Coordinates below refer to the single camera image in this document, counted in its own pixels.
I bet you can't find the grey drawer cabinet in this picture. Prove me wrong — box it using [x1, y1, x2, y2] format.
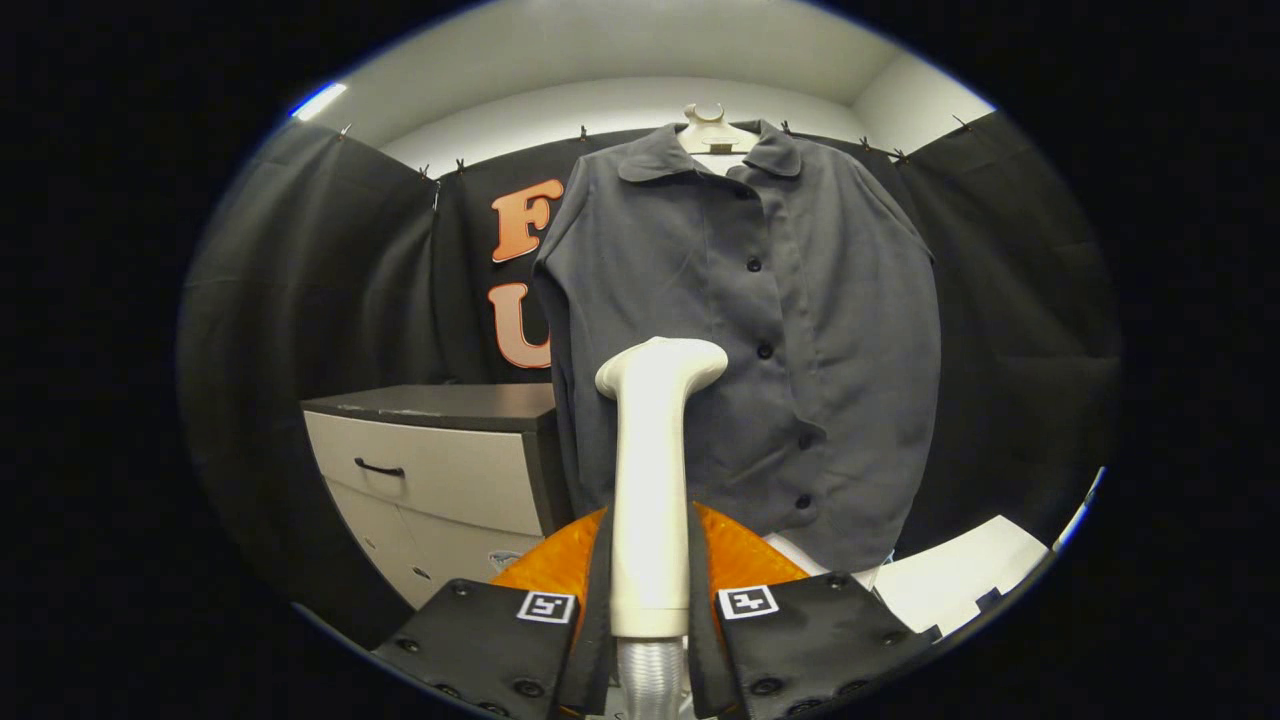
[302, 383, 571, 611]

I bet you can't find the black backdrop cloth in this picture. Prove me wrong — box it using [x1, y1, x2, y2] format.
[178, 110, 1121, 641]

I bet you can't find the white garment steamer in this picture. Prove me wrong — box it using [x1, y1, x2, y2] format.
[595, 337, 729, 720]

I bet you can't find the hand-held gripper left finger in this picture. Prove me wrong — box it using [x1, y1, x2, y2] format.
[368, 505, 616, 720]

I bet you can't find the strip light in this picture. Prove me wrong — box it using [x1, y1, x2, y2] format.
[290, 82, 348, 121]

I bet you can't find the cream clothes hanger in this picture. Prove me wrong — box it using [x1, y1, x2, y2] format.
[678, 103, 761, 156]

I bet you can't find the grey button shirt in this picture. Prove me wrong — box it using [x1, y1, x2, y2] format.
[532, 120, 943, 573]

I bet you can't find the white low table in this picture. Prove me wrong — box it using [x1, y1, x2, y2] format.
[875, 515, 1051, 638]

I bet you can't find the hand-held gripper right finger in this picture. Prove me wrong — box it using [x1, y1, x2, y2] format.
[688, 502, 943, 719]

